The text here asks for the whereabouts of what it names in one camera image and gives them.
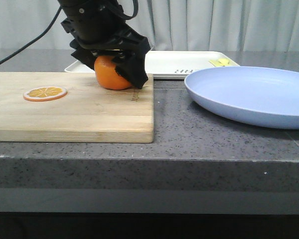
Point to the orange slice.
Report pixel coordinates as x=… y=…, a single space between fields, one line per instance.
x=43 y=94

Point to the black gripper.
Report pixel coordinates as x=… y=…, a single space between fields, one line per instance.
x=109 y=33

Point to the yellow plastic fork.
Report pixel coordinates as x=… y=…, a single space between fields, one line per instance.
x=216 y=63

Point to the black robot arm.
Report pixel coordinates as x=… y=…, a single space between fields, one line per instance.
x=99 y=7

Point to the light blue plate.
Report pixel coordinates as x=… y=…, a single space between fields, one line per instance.
x=265 y=97

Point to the cream rectangular tray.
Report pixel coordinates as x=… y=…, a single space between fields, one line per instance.
x=176 y=65

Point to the grey curtain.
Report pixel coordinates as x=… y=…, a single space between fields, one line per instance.
x=215 y=25

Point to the whole orange fruit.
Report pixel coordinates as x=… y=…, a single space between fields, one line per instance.
x=107 y=76

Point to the wooden cutting board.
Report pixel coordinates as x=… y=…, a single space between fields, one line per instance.
x=87 y=113

